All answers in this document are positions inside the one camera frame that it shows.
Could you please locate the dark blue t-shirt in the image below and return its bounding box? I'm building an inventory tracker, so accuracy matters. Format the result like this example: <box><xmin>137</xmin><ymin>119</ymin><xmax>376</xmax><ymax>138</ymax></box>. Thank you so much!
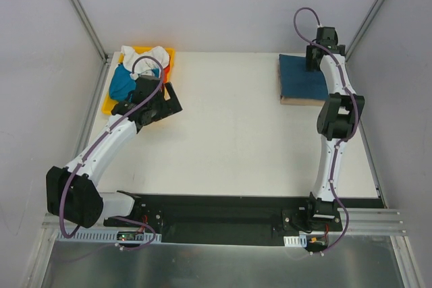
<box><xmin>278</xmin><ymin>53</ymin><xmax>330</xmax><ymax>99</ymax></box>

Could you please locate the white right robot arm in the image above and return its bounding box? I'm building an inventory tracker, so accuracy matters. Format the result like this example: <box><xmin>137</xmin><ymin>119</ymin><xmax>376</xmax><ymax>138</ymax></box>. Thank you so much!
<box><xmin>304</xmin><ymin>26</ymin><xmax>365</xmax><ymax>231</ymax></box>

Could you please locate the aluminium front rail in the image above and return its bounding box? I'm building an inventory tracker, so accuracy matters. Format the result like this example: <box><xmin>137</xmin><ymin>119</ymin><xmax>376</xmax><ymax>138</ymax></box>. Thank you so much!
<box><xmin>42</xmin><ymin>208</ymin><xmax>408</xmax><ymax>237</ymax></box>

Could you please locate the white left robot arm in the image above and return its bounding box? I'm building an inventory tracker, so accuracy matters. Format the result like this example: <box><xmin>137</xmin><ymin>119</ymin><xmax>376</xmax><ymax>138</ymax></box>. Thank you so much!
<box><xmin>46</xmin><ymin>76</ymin><xmax>182</xmax><ymax>228</ymax></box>

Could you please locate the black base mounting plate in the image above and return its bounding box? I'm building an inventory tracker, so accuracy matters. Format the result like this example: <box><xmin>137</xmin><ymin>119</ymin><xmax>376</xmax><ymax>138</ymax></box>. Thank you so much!
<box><xmin>103</xmin><ymin>194</ymin><xmax>342</xmax><ymax>246</ymax></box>

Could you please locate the aluminium frame post left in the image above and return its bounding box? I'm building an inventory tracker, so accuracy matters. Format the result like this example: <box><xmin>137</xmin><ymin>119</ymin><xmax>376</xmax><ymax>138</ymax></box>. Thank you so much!
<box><xmin>69</xmin><ymin>0</ymin><xmax>109</xmax><ymax>62</ymax></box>

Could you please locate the white t-shirt in tray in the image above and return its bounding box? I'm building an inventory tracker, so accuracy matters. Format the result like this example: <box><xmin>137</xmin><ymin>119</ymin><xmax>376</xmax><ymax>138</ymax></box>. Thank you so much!
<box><xmin>121</xmin><ymin>45</ymin><xmax>170</xmax><ymax>75</ymax></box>

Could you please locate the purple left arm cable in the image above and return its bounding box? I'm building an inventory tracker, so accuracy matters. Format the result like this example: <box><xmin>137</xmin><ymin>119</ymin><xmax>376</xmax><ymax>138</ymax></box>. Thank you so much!
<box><xmin>59</xmin><ymin>55</ymin><xmax>166</xmax><ymax>264</ymax></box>

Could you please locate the grey slotted cable duct right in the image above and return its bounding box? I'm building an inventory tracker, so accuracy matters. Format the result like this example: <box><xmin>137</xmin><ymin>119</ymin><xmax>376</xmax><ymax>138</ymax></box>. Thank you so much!
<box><xmin>283</xmin><ymin>235</ymin><xmax>307</xmax><ymax>248</ymax></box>

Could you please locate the grey slotted cable duct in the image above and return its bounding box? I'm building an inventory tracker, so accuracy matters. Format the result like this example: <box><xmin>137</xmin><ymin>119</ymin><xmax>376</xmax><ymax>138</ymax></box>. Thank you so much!
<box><xmin>283</xmin><ymin>235</ymin><xmax>307</xmax><ymax>248</ymax></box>
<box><xmin>56</xmin><ymin>229</ymin><xmax>161</xmax><ymax>244</ymax></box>

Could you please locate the folded beige t-shirt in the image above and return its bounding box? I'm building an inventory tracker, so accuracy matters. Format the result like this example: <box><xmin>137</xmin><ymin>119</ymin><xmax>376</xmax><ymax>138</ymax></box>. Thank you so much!
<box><xmin>276</xmin><ymin>61</ymin><xmax>327</xmax><ymax>107</ymax></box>

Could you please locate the aluminium frame post right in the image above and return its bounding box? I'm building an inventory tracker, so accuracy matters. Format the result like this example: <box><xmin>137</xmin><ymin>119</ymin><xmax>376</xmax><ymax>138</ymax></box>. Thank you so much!
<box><xmin>346</xmin><ymin>0</ymin><xmax>386</xmax><ymax>61</ymax></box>

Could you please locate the aluminium frame post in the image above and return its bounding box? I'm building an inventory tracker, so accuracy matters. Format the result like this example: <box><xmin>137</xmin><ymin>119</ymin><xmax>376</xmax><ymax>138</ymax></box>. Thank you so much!
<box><xmin>69</xmin><ymin>0</ymin><xmax>109</xmax><ymax>62</ymax></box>
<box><xmin>346</xmin><ymin>0</ymin><xmax>386</xmax><ymax>61</ymax></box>

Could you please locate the grey slotted cable duct left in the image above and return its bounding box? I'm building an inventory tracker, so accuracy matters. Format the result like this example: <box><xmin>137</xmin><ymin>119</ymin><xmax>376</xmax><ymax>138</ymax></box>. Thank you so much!
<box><xmin>56</xmin><ymin>229</ymin><xmax>161</xmax><ymax>244</ymax></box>

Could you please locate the bright blue t-shirt in tray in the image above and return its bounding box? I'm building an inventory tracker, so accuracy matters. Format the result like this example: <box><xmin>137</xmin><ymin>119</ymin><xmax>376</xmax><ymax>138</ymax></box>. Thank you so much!
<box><xmin>108</xmin><ymin>65</ymin><xmax>159</xmax><ymax>102</ymax></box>

